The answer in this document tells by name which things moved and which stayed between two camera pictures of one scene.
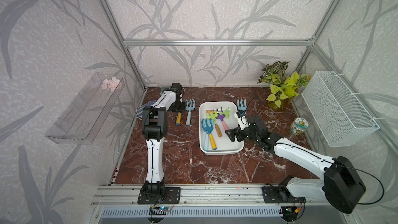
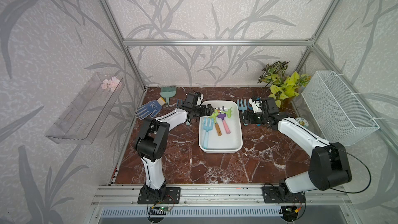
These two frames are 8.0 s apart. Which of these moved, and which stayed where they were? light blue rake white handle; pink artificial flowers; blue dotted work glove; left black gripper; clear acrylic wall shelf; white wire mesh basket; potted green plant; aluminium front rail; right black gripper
Moved: light blue rake white handle; right black gripper; left black gripper
Stayed: aluminium front rail; clear acrylic wall shelf; white wire mesh basket; pink artificial flowers; potted green plant; blue dotted work glove
